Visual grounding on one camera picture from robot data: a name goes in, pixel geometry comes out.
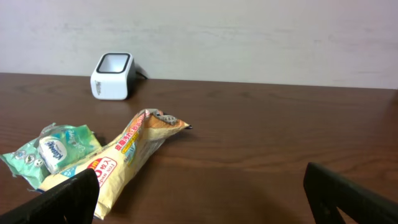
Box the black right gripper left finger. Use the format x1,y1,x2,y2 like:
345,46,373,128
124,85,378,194
1,169,100,224

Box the yellow wet wipes pack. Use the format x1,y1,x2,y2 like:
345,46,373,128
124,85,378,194
38,109,192,220

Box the white barcode scanner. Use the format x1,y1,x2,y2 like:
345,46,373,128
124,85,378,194
90,52,136,100

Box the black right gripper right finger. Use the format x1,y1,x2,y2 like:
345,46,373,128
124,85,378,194
303,162,397,224

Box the green tissue pack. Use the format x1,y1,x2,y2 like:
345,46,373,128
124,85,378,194
1,123,101,190

